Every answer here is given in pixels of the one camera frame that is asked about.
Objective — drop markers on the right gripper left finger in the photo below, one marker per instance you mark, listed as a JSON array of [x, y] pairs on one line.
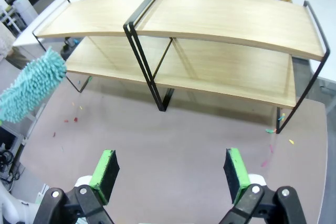
[[105, 176]]

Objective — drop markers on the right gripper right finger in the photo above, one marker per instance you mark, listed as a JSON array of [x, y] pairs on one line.
[[236, 176]]

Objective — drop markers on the small dark background object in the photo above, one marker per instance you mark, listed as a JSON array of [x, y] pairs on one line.
[[69, 46]]

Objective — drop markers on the large white table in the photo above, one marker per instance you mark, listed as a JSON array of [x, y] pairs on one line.
[[315, 3]]

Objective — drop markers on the white air purifier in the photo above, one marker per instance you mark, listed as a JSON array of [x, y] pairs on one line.
[[25, 9]]

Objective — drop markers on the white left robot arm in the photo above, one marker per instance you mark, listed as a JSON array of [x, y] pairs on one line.
[[10, 208]]

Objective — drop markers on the teal chenille duster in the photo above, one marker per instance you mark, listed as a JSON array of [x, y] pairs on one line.
[[31, 90]]

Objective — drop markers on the teal green paper scrap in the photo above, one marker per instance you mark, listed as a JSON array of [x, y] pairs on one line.
[[90, 79]]

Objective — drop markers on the two-tier wooden shelf black frame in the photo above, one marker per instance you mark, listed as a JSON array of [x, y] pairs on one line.
[[210, 16]]

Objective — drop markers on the teal blue paper scrap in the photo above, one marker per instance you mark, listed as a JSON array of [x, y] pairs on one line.
[[281, 117]]

